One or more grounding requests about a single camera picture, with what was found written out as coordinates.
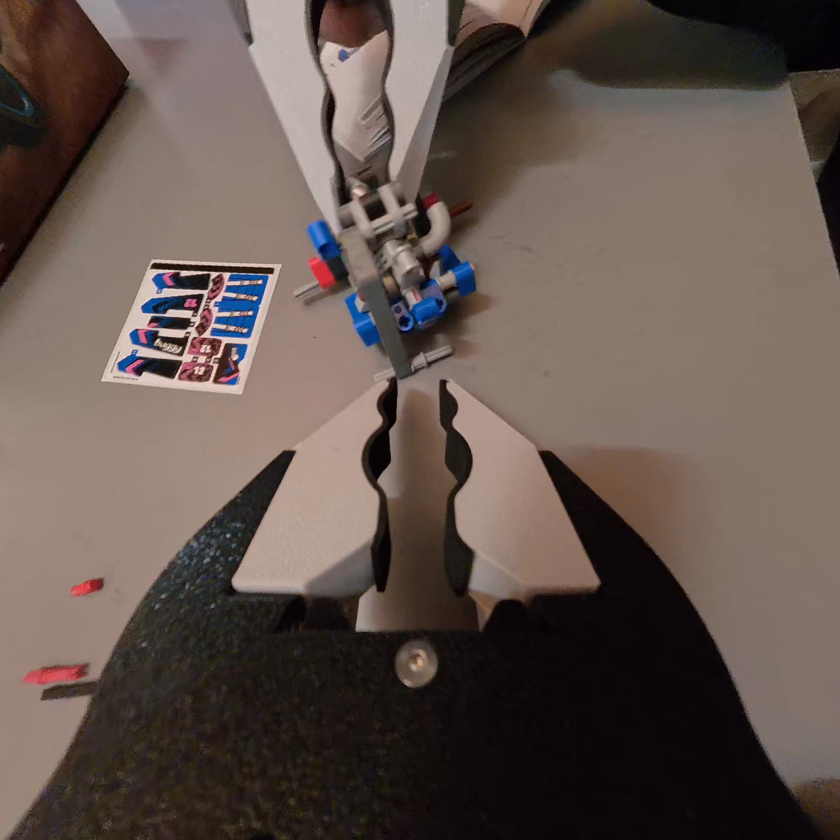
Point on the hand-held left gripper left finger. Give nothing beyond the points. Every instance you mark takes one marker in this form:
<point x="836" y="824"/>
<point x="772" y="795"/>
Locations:
<point x="308" y="525"/>

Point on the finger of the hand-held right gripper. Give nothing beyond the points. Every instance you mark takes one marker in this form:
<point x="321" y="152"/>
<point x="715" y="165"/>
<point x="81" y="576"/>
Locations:
<point x="423" y="79"/>
<point x="289" y="85"/>

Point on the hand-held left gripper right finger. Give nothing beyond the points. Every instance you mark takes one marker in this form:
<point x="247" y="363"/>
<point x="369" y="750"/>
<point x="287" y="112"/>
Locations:
<point x="525" y="525"/>

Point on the light grey plastic axle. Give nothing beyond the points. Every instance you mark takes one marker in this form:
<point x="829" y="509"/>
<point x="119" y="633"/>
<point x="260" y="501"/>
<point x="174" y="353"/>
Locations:
<point x="420" y="361"/>

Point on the toy buggy chassis assembly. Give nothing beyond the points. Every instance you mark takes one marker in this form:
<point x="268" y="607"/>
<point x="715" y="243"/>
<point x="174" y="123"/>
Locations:
<point x="420" y="275"/>

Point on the dark grey angled beam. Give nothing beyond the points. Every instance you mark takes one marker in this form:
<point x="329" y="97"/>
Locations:
<point x="380" y="308"/>

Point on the person's right forearm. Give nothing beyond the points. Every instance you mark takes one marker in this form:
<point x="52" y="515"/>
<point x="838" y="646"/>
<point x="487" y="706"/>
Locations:
<point x="754" y="26"/>

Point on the black toy set box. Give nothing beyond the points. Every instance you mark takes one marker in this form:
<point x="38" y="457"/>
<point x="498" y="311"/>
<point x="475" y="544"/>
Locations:
<point x="52" y="118"/>

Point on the open instruction manual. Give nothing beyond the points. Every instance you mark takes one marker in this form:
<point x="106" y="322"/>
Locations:
<point x="492" y="46"/>

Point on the blue and pink sticker sheet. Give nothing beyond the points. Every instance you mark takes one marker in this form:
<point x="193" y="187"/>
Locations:
<point x="190" y="328"/>

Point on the short red plastic pin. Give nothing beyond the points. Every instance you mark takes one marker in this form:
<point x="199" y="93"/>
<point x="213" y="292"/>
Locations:
<point x="86" y="586"/>

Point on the black plastic axle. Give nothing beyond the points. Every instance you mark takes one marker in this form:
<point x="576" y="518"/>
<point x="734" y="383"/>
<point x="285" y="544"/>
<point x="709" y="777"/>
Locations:
<point x="69" y="690"/>

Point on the red plastic axle pin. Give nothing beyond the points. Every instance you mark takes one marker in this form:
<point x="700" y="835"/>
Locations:
<point x="56" y="674"/>

